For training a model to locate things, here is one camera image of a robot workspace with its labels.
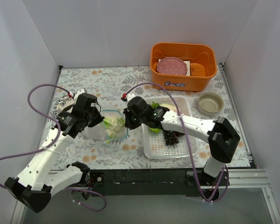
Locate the floral tablecloth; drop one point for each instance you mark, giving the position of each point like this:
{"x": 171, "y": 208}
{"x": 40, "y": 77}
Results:
{"x": 107, "y": 84}

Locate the white plastic basket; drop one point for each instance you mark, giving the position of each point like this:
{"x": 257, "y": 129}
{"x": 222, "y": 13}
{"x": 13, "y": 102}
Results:
{"x": 154, "y": 143}

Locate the orange plastic tub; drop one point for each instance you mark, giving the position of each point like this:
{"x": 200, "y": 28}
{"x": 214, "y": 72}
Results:
{"x": 189, "y": 53}

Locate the orange soap dish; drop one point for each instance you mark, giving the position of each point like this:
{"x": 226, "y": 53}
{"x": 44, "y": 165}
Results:
{"x": 197, "y": 70}

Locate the beige ceramic bowl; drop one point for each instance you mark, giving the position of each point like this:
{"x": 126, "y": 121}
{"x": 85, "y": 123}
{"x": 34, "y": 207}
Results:
{"x": 210, "y": 104}

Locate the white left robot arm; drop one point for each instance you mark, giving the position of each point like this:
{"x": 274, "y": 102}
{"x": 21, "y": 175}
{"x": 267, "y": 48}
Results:
{"x": 33, "y": 186}

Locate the green starfruit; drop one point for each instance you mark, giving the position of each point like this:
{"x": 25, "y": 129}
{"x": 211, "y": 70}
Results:
{"x": 155, "y": 130}

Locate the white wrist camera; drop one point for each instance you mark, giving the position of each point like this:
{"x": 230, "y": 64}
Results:
{"x": 127, "y": 97}
{"x": 80, "y": 92}

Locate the blue floral plate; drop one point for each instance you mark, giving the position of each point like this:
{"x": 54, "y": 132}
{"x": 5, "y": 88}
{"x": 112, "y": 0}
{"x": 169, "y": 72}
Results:
{"x": 60, "y": 104}

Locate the dark grape bunch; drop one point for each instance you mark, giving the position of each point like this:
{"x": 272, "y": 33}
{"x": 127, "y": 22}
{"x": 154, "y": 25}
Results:
{"x": 170, "y": 138}

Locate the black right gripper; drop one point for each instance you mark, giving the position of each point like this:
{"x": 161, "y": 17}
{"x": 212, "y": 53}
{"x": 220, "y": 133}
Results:
{"x": 129, "y": 119}

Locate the black base bar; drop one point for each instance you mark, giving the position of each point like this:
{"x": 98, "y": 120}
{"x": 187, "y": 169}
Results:
{"x": 136, "y": 182}

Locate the white radish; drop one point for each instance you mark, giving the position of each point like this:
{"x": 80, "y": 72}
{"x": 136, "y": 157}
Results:
{"x": 169, "y": 106}

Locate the white cauliflower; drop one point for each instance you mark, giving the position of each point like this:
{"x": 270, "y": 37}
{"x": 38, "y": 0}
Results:
{"x": 115, "y": 126}

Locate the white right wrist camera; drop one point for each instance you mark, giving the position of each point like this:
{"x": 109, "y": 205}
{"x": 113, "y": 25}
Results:
{"x": 127, "y": 97}

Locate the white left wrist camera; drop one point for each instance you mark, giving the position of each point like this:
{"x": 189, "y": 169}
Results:
{"x": 80, "y": 92}

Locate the clear zip top bag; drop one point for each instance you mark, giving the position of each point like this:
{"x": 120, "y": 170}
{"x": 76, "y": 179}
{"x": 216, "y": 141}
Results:
{"x": 98, "y": 132}

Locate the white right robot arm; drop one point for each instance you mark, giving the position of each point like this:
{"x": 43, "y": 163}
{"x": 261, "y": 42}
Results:
{"x": 221, "y": 136}

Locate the pink dotted plate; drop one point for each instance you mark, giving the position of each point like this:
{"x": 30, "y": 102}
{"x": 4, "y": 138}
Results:
{"x": 172, "y": 66}

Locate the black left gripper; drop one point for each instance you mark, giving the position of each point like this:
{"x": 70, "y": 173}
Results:
{"x": 96, "y": 118}

